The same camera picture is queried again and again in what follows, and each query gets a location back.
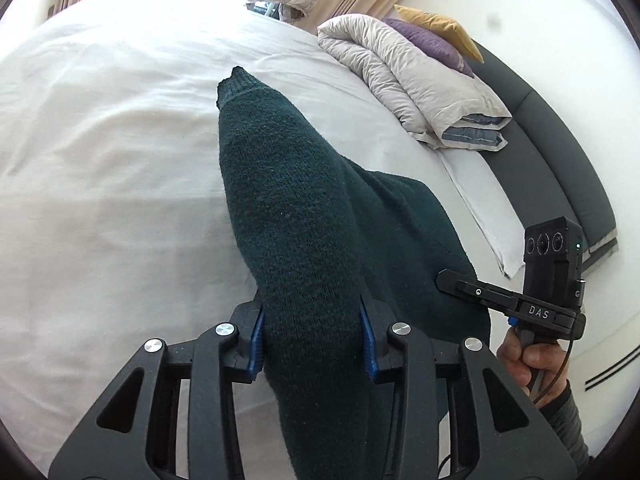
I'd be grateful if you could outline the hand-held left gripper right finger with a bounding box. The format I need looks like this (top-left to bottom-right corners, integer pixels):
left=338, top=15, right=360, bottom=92
left=357, top=291, right=579, bottom=480

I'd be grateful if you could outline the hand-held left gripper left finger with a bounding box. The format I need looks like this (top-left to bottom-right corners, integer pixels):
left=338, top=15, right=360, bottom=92
left=48, top=291, right=266, bottom=480

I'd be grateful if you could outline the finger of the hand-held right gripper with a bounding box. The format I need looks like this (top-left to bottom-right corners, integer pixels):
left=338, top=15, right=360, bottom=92
left=436, top=268, right=525, bottom=317

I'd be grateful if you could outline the dark green knit sweater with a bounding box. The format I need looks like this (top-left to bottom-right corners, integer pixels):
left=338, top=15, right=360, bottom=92
left=216, top=66, right=493, bottom=480

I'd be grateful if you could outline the person's right forearm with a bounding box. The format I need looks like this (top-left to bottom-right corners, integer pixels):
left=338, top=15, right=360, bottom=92
left=537, top=379, right=594, bottom=472

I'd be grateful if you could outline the person's right hand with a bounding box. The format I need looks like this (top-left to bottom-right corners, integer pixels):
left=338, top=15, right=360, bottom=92
left=496, top=325, right=572, bottom=407

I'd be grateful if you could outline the white pillow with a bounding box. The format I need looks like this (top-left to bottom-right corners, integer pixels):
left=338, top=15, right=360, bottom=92
left=437, top=147, right=531, bottom=279

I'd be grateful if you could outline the grey padded headboard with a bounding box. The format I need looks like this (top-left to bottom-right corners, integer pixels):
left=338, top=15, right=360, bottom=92
left=470, top=40, right=619, bottom=276

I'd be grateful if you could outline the bed with white sheet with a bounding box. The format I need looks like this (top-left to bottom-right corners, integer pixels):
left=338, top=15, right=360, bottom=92
left=0, top=0, right=531, bottom=461

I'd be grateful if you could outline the folded beige duvet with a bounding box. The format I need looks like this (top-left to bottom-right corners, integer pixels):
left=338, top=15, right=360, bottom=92
left=317, top=14, right=513, bottom=152

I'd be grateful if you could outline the purple pillow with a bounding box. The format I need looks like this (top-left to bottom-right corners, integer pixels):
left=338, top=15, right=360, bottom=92
left=382, top=17, right=476, bottom=78

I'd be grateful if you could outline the yellow pillow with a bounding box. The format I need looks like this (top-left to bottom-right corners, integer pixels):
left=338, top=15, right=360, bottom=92
left=393, top=4, right=485, bottom=63

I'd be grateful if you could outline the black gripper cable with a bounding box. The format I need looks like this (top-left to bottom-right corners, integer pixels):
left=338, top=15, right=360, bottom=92
left=531, top=337, right=575, bottom=407

